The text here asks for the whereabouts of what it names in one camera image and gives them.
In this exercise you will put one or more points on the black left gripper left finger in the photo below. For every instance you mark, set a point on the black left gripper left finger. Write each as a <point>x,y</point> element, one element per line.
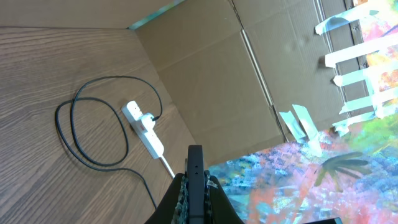
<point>173,208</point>

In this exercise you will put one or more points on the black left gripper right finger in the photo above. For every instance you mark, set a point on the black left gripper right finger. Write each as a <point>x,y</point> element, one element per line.
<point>218,208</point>

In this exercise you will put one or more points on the blue screen smartphone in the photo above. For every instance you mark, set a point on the blue screen smartphone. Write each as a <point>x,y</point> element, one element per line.
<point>196,184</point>

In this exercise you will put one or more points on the white charger plug adapter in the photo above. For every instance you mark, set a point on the white charger plug adapter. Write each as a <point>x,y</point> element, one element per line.
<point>146,122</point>

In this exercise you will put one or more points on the white power strip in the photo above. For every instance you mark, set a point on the white power strip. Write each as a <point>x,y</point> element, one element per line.
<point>150,140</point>

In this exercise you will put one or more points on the colourful painted sheet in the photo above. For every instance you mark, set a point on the colourful painted sheet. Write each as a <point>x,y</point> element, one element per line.
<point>347,171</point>

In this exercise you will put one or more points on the brown cardboard wall panels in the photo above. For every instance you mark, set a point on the brown cardboard wall panels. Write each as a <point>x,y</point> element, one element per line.
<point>232,67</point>

